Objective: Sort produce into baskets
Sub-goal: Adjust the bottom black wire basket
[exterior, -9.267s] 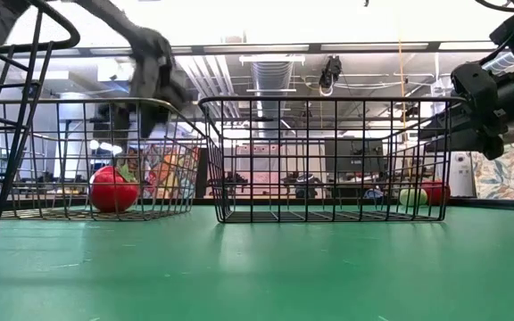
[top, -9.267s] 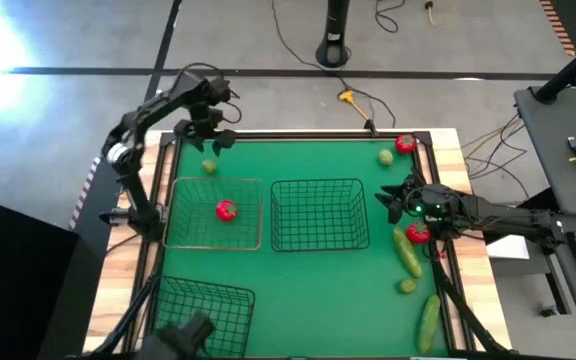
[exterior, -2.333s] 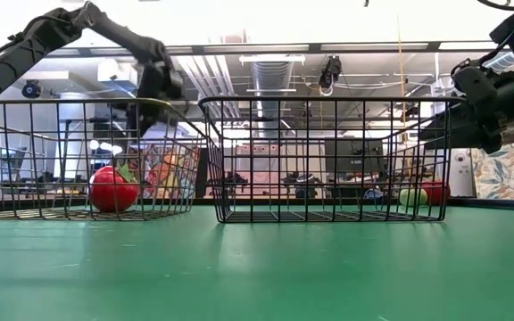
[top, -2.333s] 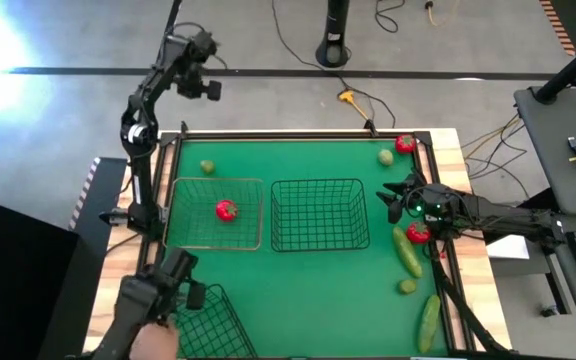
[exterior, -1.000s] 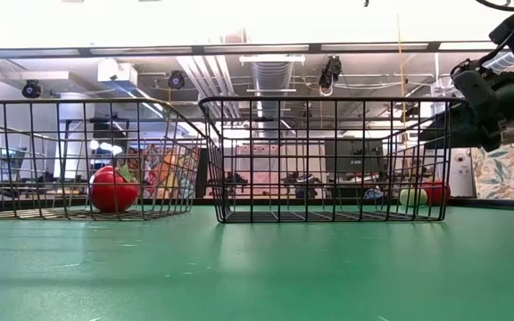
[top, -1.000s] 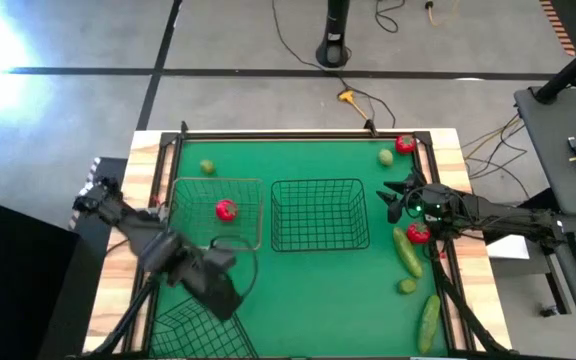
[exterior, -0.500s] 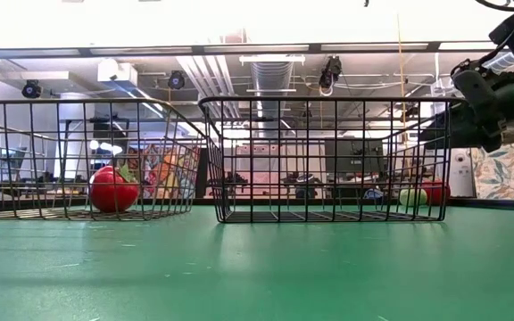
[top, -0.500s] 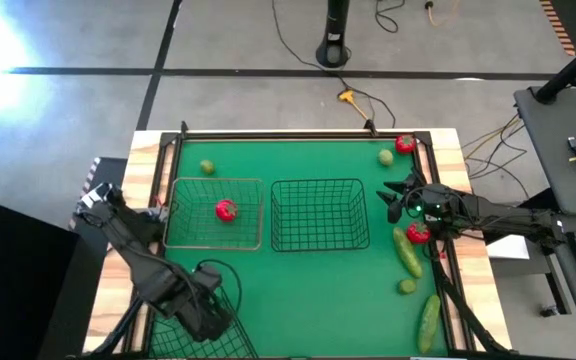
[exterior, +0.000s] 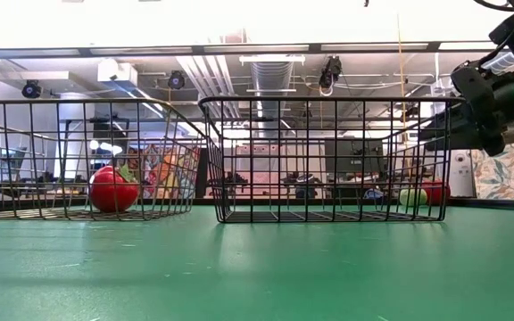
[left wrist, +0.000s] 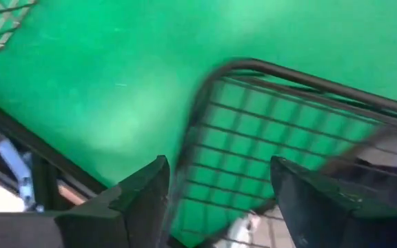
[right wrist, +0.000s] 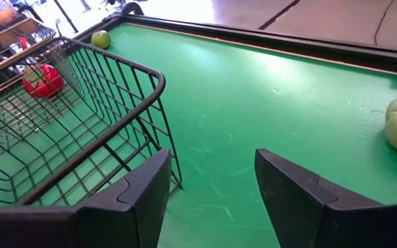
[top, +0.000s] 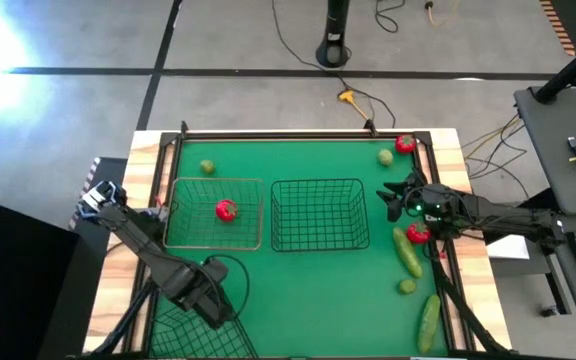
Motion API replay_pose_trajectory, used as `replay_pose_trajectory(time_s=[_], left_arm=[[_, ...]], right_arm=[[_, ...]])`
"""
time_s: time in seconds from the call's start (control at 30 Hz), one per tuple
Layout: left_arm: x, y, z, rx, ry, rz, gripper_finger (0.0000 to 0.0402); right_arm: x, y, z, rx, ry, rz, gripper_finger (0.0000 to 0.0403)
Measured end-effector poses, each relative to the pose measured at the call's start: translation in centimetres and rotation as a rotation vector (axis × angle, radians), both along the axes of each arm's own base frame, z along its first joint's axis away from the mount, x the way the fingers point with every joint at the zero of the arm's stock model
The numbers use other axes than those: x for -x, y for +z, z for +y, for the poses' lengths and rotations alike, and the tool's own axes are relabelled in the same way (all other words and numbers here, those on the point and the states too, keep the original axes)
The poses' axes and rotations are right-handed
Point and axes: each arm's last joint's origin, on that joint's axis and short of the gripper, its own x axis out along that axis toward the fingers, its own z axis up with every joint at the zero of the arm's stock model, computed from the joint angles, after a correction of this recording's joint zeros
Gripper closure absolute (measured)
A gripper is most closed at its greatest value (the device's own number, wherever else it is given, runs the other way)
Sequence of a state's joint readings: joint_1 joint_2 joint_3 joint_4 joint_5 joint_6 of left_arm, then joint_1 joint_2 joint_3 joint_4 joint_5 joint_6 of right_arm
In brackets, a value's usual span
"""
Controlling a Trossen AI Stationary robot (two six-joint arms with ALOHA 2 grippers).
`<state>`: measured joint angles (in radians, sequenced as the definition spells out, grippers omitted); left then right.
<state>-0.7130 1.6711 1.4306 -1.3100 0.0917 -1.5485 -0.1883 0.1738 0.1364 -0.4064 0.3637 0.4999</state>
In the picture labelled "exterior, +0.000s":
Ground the colourful wall mural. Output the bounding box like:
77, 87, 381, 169
125, 143, 201, 201

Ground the white ceiling unit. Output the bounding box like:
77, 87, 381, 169
96, 59, 139, 85

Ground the silver ventilation duct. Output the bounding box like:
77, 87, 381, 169
250, 61, 294, 135

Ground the black wire basket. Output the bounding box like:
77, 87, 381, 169
197, 95, 465, 225

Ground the copper wire basket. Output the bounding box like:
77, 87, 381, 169
0, 98, 210, 222

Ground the black monitor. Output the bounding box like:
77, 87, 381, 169
323, 137, 386, 176

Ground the white pillar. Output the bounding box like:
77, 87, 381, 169
449, 149, 477, 199

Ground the pale green lime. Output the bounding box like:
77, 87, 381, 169
398, 187, 428, 208

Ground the white ceiling light fixture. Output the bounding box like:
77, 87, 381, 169
238, 53, 306, 67

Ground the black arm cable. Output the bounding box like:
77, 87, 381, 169
473, 0, 514, 54

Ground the leaf pattern wall mural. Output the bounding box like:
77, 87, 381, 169
469, 141, 514, 201

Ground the black ceiling camera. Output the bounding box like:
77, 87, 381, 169
167, 70, 187, 91
21, 78, 43, 100
318, 54, 344, 89

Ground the green table mat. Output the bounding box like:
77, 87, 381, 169
0, 203, 514, 321

